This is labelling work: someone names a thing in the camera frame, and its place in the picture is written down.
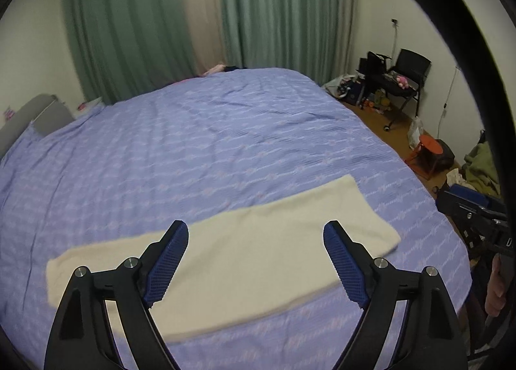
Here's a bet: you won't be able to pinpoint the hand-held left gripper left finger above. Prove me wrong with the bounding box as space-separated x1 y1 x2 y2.
44 220 190 370

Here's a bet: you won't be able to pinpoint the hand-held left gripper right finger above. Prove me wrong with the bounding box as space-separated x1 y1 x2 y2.
322 220 468 370

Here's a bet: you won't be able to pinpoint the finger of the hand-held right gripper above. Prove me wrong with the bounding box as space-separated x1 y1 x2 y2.
449 184 502 211
437 190 504 222

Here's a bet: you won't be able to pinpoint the cream pants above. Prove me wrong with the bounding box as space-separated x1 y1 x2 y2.
45 174 402 343

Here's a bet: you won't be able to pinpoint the person's right hand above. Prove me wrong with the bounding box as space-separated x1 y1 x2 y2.
82 253 509 316

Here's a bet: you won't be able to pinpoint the green cloth pile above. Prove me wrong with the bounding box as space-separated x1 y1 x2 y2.
463 142 502 195

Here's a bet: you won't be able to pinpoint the black bag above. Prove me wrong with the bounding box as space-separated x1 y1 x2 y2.
437 140 457 172

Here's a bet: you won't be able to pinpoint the red stool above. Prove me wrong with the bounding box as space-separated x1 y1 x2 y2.
404 134 444 178

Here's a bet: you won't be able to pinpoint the white plastic bag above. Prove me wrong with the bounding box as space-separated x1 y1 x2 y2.
407 116 425 150

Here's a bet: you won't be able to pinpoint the purple patterned quilt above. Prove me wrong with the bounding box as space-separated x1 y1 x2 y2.
0 68 473 370

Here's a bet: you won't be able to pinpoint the black chair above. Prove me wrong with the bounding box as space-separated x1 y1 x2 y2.
357 52 395 131
386 48 432 117

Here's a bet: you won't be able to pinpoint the blue box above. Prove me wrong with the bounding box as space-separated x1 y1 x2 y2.
346 82 366 105

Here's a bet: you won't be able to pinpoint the grey padded headboard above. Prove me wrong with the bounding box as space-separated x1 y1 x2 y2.
0 94 75 159

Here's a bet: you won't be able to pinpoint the green curtain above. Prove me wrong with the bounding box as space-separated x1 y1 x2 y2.
218 0 359 86
60 0 198 105

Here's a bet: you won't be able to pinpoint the beige curtain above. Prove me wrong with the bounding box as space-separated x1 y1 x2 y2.
171 0 226 73

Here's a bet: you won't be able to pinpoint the white wall cable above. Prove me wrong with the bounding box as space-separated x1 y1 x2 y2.
436 67 461 141

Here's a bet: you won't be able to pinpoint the thick black cable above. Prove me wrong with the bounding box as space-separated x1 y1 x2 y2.
361 0 516 229

